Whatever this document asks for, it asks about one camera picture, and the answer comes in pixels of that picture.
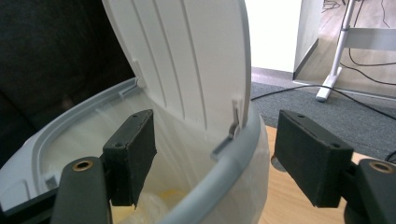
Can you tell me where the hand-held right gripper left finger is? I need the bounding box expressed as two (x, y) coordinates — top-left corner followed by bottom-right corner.
(102, 108), (158, 209)

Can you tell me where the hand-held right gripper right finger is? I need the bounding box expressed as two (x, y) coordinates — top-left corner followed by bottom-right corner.
(273, 109), (355, 209)

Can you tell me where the yellow plastic bag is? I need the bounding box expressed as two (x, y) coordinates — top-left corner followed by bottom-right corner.
(111, 188), (189, 224)

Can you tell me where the white and grey trash can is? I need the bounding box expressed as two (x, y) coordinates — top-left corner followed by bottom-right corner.
(0, 0), (271, 224)

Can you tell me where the dark curtain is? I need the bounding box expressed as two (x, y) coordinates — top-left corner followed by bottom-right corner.
(0, 0), (137, 169)

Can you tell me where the long black floor cable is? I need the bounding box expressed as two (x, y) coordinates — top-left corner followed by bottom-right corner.
(250, 84), (396, 121)

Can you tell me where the black cable under desk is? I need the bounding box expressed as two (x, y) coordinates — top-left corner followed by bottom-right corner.
(338, 0), (396, 87)

